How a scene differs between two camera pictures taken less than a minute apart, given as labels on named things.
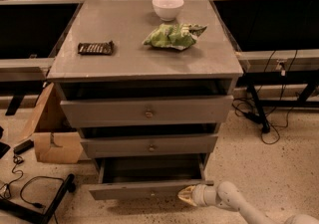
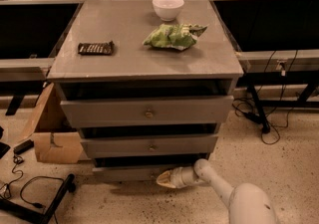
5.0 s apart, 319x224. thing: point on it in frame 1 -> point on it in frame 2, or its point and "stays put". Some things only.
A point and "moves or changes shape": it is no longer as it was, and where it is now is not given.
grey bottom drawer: (153, 177) moves or changes shape
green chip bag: (178, 36) stays put
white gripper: (201, 194) -> (178, 177)
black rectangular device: (23, 147) stays put
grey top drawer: (146, 111) stays put
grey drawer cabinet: (147, 80) stays put
